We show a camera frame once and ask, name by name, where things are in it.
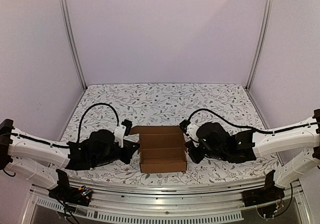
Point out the right aluminium frame post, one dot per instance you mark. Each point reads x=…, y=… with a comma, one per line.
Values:
x=260, y=44

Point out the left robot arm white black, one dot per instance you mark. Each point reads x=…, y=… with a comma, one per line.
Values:
x=44, y=161

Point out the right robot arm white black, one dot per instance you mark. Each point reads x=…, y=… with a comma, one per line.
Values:
x=211, y=140

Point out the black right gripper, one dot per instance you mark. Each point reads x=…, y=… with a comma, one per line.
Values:
x=192, y=149

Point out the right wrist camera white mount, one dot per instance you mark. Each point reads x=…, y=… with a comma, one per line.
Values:
x=190, y=129

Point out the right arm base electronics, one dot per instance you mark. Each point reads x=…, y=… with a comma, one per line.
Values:
x=268, y=193

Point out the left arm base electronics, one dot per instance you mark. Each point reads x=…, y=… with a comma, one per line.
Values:
x=65, y=193

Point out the left aluminium frame post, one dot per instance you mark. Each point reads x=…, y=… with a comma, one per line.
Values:
x=72, y=44

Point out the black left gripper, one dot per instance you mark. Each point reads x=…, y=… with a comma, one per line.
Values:
x=129, y=151

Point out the aluminium front rail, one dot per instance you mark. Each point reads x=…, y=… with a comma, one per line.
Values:
x=212, y=203

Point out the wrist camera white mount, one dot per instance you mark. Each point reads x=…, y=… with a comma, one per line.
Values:
x=190, y=129
x=121, y=131

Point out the floral patterned table mat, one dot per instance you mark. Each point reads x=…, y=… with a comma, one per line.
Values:
x=101, y=106

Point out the aluminium frame post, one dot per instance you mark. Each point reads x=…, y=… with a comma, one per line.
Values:
x=72, y=44
x=260, y=44

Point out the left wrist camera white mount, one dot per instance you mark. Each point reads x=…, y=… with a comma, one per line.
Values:
x=121, y=131

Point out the brown cardboard box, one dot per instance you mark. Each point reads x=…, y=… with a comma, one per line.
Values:
x=162, y=149

